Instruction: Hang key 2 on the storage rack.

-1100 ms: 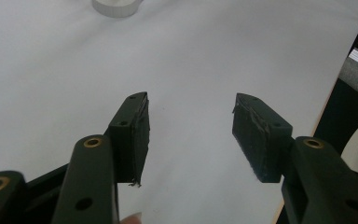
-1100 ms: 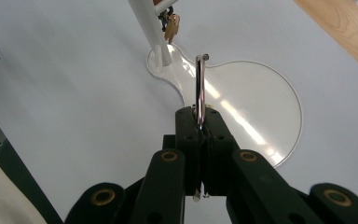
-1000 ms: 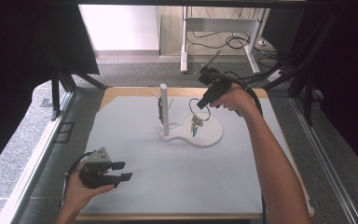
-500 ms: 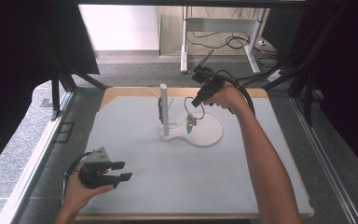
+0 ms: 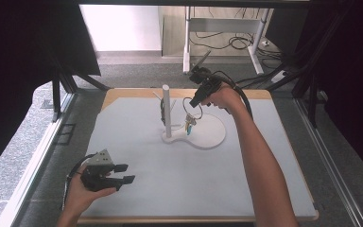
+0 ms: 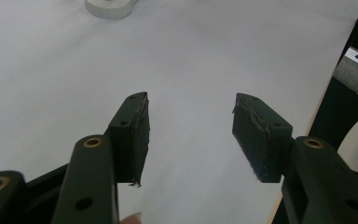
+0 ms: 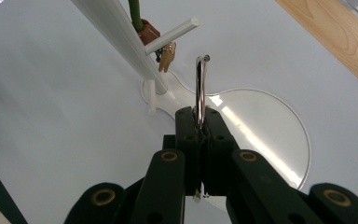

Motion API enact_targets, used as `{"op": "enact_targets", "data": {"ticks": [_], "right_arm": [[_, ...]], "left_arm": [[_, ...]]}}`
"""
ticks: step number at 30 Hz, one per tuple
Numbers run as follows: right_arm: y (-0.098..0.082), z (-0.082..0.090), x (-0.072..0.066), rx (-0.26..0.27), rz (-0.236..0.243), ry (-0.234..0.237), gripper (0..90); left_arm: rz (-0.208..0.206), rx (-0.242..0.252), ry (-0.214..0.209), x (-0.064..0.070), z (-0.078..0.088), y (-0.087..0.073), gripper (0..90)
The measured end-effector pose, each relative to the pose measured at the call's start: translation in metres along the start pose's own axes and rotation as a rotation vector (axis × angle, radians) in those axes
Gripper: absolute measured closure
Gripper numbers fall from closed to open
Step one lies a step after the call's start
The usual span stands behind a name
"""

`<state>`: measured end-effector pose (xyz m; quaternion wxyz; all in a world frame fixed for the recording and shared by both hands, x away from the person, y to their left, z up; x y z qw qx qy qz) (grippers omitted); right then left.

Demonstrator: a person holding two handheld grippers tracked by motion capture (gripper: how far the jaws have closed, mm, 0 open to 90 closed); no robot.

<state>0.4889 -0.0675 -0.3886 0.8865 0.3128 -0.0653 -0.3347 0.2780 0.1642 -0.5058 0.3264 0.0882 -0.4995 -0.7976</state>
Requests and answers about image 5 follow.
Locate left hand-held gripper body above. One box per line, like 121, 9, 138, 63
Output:
79, 148, 116, 193

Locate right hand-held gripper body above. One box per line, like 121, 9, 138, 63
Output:
187, 50, 223, 96

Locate large metal key ring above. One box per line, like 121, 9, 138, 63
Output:
182, 96, 203, 120

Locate small keys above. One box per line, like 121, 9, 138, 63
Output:
184, 113, 199, 126

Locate white key holder stand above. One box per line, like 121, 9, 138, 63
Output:
152, 84, 227, 150

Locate person's left hand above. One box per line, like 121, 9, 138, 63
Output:
63, 164, 118, 218

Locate person's right hand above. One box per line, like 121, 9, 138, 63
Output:
206, 84, 246, 115

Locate white table mat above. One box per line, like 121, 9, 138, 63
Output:
81, 96, 317, 218

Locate white power strip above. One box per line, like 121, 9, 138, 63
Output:
270, 70, 289, 84

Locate black metal stand strut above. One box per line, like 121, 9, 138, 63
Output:
50, 56, 112, 123

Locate black curtain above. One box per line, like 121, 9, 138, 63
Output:
0, 0, 102, 183
292, 0, 363, 178

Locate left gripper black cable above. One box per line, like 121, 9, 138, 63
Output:
60, 153, 97, 211

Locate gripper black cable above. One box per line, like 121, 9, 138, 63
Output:
60, 153, 97, 211
212, 70, 253, 121

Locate black strap on stand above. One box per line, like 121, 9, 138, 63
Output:
160, 97, 166, 126

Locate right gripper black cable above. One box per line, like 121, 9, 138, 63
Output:
212, 70, 253, 121

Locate black floor cables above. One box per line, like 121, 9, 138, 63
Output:
188, 8, 285, 69

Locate white metal desk frame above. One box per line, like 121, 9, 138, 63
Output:
182, 6, 272, 76

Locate aluminium rail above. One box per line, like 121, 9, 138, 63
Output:
0, 93, 77, 227
292, 97, 363, 227

